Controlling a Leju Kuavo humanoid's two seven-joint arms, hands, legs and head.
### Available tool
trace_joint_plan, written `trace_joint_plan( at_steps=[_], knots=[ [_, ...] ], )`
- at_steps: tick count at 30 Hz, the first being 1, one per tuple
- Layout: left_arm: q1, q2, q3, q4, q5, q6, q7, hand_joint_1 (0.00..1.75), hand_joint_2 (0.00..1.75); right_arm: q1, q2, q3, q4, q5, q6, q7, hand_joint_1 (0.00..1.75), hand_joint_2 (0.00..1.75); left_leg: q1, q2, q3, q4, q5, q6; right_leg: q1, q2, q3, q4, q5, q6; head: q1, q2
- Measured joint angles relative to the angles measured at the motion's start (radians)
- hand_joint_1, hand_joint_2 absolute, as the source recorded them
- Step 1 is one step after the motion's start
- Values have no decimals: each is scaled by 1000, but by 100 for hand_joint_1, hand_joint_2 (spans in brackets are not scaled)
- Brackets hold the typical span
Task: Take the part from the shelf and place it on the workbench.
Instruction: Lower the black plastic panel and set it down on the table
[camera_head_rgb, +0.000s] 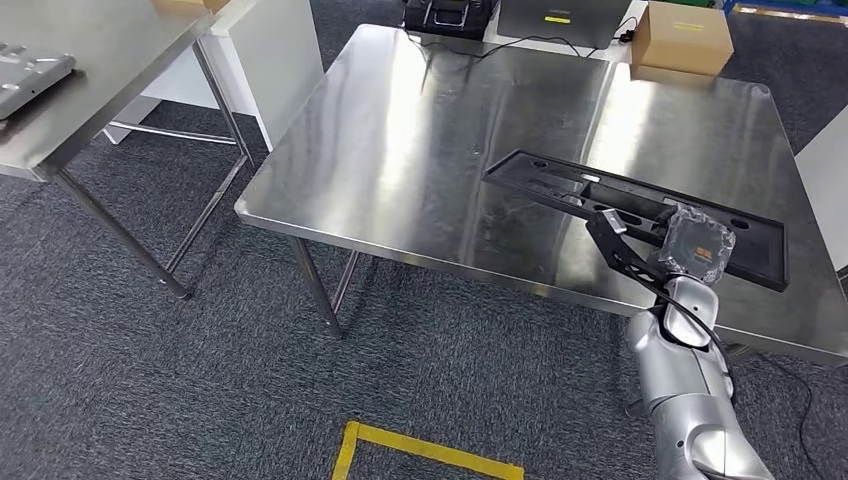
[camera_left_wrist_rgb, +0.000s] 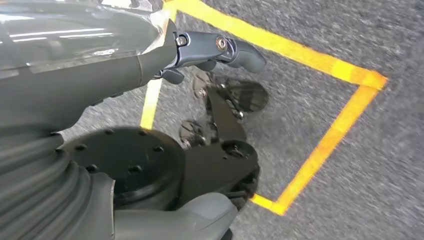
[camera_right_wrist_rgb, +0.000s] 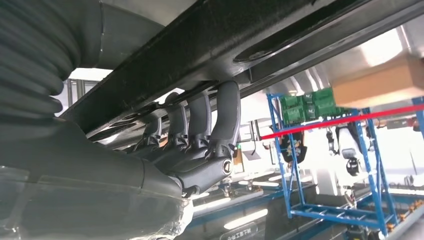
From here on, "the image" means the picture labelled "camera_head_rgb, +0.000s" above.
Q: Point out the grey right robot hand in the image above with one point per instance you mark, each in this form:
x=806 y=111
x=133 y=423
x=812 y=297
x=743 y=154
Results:
x=696 y=245

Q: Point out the black plastic plate bracket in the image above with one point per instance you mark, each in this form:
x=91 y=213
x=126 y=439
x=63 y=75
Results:
x=755 y=255

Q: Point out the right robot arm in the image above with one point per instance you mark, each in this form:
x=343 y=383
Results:
x=682 y=397

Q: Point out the large steel workbench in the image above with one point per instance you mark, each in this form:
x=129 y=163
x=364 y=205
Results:
x=430 y=166

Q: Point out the white furniture panel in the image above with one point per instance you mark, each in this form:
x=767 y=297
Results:
x=828 y=185

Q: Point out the cardboard box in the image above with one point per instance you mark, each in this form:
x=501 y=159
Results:
x=682 y=40

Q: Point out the grey laptop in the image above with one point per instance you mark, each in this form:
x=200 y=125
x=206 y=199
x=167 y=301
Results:
x=563 y=30

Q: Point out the black device case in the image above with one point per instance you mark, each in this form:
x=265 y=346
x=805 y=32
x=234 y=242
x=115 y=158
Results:
x=450 y=23

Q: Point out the yellow floor tape square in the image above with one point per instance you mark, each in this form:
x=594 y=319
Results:
x=430 y=450

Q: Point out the white cabinet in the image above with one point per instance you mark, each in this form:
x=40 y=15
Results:
x=285 y=66

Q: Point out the tan box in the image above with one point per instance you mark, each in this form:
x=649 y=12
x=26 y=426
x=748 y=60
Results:
x=185 y=5

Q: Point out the steel table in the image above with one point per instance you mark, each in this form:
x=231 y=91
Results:
x=99 y=79

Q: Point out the grey metal panel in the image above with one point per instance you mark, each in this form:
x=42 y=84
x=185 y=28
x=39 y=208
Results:
x=26 y=79

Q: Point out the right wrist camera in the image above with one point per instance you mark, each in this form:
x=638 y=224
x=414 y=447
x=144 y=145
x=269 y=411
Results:
x=613 y=242

